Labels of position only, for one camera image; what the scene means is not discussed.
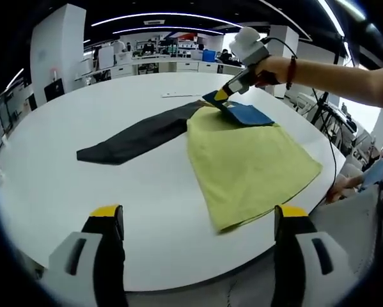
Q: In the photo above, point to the white ceiling light strip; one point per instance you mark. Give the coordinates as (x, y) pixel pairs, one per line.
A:
(165, 14)
(332, 17)
(14, 78)
(165, 28)

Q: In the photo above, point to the white flat strip with holes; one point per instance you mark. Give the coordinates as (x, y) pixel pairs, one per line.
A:
(178, 94)

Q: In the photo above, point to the long white counter with drawers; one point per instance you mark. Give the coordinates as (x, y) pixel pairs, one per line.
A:
(184, 67)

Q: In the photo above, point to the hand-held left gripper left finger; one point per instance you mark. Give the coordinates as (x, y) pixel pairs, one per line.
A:
(98, 272)

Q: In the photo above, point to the ceiling air vent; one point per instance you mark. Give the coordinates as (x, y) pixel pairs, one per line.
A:
(154, 22)

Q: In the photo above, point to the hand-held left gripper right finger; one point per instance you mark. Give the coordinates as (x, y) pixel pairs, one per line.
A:
(306, 272)

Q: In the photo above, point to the tall white appliance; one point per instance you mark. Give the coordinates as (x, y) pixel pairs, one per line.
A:
(105, 57)

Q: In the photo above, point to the red and blue wall banner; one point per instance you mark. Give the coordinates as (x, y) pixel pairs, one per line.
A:
(181, 36)

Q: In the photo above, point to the yellow blue grey garment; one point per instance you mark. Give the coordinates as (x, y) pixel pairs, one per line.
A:
(248, 160)

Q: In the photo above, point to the black cabinet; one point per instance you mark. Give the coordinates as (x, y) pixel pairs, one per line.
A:
(54, 91)

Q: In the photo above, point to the white storage box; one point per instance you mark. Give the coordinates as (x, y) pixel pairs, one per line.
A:
(124, 59)

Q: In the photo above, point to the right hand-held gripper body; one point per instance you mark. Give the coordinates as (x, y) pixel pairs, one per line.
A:
(250, 48)

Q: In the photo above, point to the person's right hand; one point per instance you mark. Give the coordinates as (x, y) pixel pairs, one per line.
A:
(271, 72)

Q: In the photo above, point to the white dispenser with red top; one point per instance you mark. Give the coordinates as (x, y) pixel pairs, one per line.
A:
(53, 73)

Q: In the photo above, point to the black framed glass partition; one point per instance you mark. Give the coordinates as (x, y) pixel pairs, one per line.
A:
(12, 112)

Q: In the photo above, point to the blue bin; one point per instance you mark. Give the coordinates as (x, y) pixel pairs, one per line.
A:
(209, 56)

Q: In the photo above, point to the black tripod stand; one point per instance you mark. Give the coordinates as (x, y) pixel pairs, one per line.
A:
(325, 112)

